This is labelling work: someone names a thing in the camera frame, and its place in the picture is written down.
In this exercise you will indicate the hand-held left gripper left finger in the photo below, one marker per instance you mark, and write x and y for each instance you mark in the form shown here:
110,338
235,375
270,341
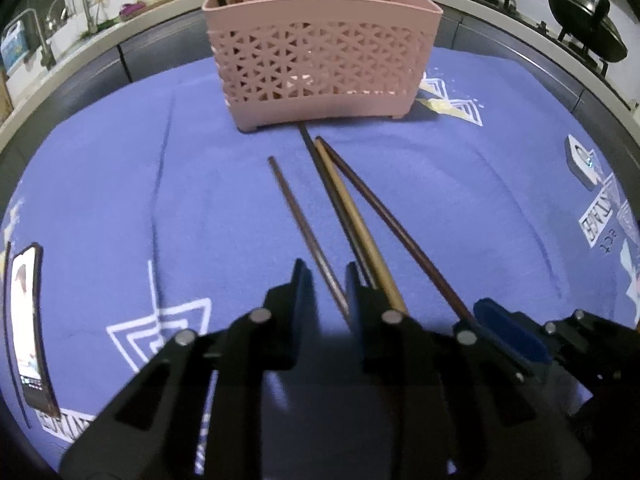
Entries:
304,290

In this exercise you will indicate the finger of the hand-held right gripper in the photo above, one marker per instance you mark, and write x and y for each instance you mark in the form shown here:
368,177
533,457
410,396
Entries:
510,327

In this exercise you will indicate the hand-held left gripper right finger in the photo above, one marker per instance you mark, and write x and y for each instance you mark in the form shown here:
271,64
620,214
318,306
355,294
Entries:
352,300

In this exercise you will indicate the light tan wooden chopstick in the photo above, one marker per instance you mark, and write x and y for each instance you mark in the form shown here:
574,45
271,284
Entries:
360,230

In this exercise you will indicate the thin reddish brown chopstick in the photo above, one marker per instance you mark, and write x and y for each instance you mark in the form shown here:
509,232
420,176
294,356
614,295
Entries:
300,215

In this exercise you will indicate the dark reddish wooden chopstick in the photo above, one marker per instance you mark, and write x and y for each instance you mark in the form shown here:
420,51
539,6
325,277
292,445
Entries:
400,232

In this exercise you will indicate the pink perforated utensil basket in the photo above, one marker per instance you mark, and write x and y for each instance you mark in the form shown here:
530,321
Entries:
320,60

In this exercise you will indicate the white square device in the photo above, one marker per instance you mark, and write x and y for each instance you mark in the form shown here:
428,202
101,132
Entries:
582,160

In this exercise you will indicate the blue printed tablecloth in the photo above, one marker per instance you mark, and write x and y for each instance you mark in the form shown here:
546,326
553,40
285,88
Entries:
150,185

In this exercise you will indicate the gas stove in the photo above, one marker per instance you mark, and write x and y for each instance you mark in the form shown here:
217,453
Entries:
602,66

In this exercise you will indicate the black smartphone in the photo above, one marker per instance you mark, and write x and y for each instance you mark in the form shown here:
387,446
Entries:
27,330

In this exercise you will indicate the black lidded wok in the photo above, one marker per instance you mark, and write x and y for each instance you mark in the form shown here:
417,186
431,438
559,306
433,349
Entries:
585,30

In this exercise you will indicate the grey kitchen counter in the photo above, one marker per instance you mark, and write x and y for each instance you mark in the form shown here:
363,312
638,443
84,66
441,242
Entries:
75,71

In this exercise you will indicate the purple cloth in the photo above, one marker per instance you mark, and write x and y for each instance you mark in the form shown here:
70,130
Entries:
132,10

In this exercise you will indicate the tall arched steel faucet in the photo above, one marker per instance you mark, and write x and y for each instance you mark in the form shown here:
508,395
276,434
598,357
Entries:
89,15

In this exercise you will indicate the angular steel faucet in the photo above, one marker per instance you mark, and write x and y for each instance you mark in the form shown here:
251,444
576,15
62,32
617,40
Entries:
46,50

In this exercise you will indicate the wooden cutting board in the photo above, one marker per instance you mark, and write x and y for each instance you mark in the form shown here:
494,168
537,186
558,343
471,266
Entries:
5,97

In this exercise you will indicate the white jug with blue label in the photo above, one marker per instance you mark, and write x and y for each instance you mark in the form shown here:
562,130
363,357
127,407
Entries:
12,47

